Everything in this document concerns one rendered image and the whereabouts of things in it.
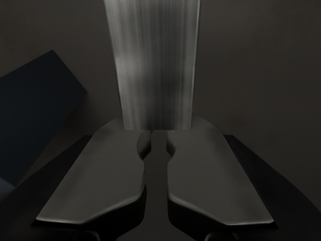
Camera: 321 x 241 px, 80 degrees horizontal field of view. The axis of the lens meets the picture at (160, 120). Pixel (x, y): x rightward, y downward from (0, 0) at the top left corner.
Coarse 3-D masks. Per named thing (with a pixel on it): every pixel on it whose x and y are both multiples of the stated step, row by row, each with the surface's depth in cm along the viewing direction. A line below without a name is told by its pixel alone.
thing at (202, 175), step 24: (192, 120) 9; (168, 144) 9; (192, 144) 8; (216, 144) 8; (168, 168) 7; (192, 168) 7; (216, 168) 7; (240, 168) 7; (168, 192) 6; (192, 192) 6; (216, 192) 6; (240, 192) 6; (168, 216) 7; (192, 216) 6; (216, 216) 5; (240, 216) 5; (264, 216) 5
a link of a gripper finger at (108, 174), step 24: (120, 120) 9; (96, 144) 8; (120, 144) 8; (144, 144) 9; (72, 168) 7; (96, 168) 7; (120, 168) 7; (144, 168) 7; (72, 192) 6; (96, 192) 6; (120, 192) 6; (144, 192) 7; (48, 216) 5; (72, 216) 5; (96, 216) 5; (120, 216) 6
